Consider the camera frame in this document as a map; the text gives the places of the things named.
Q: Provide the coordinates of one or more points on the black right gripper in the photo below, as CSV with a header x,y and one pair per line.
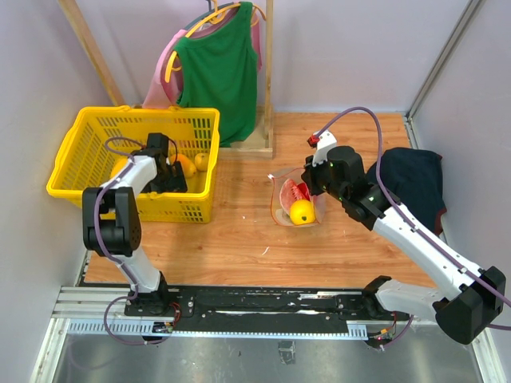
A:
x,y
309,174

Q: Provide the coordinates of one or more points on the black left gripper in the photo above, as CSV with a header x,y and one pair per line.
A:
x,y
176,183

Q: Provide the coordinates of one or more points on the yellow lemon toy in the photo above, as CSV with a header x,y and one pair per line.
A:
x,y
302,212

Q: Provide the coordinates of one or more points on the clear orange zip bag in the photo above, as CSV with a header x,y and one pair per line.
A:
x,y
279,216

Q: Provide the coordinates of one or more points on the watermelon slice toy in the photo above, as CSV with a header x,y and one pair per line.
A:
x,y
289,193

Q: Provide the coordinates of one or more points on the red apple toy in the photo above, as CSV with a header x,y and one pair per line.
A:
x,y
303,188

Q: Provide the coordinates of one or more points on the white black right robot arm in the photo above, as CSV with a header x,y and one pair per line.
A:
x,y
466,299

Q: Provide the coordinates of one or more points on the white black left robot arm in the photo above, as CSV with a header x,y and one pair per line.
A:
x,y
112,227

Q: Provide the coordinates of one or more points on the green tank top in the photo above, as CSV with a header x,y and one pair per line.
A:
x,y
220,71

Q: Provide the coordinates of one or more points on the orange bell pepper toy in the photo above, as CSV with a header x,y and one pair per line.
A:
x,y
188,166

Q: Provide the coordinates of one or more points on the yellow orange round fruit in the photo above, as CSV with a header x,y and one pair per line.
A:
x,y
201,162

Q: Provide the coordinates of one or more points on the yellow mango toy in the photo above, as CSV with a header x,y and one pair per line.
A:
x,y
118,168

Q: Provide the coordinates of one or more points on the dark navy cloth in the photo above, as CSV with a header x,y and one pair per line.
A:
x,y
415,177

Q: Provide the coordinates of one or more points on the pink shirt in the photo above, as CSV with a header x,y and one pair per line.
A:
x,y
162,95

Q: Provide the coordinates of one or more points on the yellow plastic basket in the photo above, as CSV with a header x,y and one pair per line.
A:
x,y
100,135

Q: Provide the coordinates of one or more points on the wooden clothes rack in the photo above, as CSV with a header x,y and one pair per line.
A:
x,y
260,145

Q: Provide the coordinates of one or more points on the yellow clothes hanger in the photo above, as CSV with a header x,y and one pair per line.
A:
x,y
215,18

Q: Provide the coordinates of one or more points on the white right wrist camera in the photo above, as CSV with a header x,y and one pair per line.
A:
x,y
322,141

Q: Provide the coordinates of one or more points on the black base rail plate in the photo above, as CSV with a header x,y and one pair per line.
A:
x,y
262,310

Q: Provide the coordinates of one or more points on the aluminium frame post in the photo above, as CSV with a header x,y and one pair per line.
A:
x,y
461,26

